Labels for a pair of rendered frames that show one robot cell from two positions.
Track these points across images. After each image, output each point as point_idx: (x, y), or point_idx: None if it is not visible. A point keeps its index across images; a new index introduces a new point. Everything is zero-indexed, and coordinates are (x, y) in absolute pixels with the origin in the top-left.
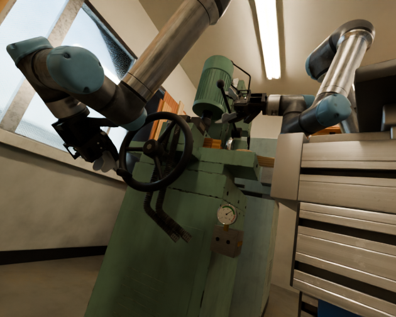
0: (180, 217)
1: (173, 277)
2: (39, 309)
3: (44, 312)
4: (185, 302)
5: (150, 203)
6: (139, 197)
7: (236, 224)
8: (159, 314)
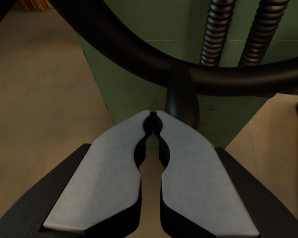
0: (242, 28)
1: (225, 97)
2: (45, 122)
3: (52, 121)
4: (242, 108)
5: (156, 17)
6: (116, 10)
7: None
8: (207, 119)
